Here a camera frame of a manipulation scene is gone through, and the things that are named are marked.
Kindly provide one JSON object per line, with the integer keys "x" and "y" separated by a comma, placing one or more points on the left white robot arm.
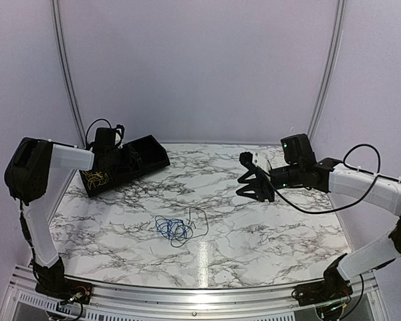
{"x": 27, "y": 176}

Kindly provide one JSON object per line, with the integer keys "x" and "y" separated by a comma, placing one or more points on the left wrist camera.
{"x": 119, "y": 135}

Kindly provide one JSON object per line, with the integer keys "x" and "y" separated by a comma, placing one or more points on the left aluminium frame post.
{"x": 66, "y": 71}

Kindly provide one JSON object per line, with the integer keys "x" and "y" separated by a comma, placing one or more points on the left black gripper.
{"x": 125, "y": 158}

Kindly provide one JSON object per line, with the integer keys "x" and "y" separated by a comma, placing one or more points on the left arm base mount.
{"x": 67, "y": 290}

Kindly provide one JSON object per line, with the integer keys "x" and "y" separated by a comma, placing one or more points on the aluminium front rail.
{"x": 124, "y": 302}

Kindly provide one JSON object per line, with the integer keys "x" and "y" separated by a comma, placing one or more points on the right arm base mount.
{"x": 316, "y": 293}

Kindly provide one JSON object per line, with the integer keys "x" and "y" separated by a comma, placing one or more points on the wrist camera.
{"x": 251, "y": 161}
{"x": 119, "y": 135}

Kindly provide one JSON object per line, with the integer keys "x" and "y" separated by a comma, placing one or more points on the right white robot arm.
{"x": 361, "y": 185}

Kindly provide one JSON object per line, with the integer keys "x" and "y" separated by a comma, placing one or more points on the aluminium frame post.
{"x": 66, "y": 71}
{"x": 327, "y": 68}

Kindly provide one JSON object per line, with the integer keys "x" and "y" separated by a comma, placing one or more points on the black three-compartment bin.
{"x": 144, "y": 156}

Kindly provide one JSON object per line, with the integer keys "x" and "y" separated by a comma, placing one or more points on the right aluminium frame post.
{"x": 327, "y": 68}

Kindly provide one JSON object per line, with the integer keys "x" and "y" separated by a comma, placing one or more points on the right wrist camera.
{"x": 251, "y": 161}

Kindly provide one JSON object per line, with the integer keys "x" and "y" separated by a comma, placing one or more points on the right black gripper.
{"x": 257, "y": 185}

